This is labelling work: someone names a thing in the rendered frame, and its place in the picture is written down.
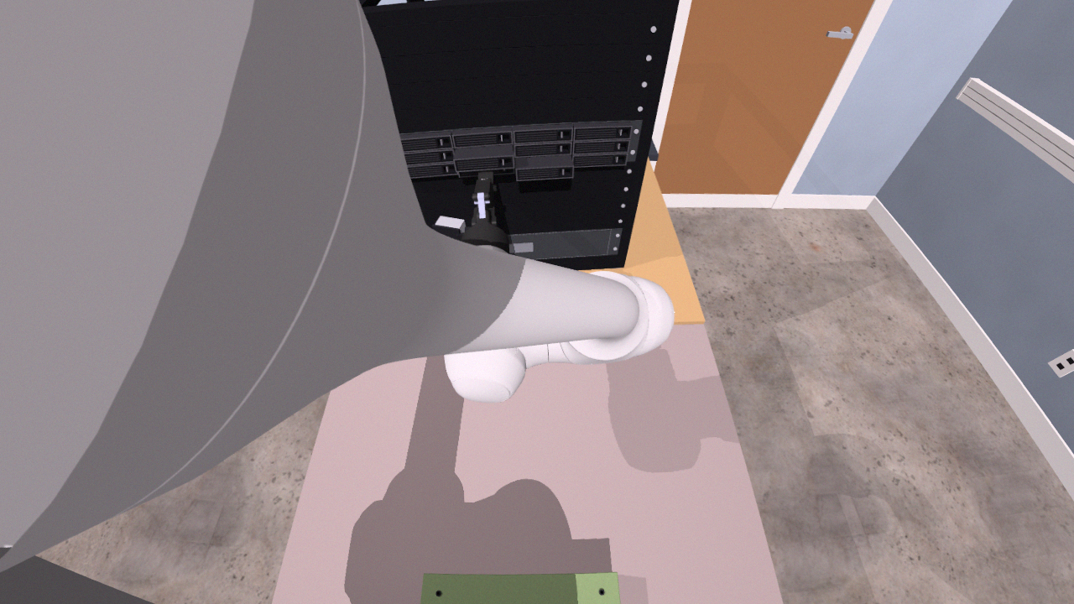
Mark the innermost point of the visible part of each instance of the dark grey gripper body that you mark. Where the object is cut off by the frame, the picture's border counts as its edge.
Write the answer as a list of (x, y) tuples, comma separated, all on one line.
[(485, 233)]

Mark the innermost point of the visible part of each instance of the tan wooden board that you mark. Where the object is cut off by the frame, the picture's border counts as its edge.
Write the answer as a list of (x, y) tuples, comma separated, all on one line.
[(654, 253)]

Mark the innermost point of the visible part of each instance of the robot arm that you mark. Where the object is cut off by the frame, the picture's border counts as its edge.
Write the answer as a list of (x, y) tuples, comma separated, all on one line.
[(305, 258)]

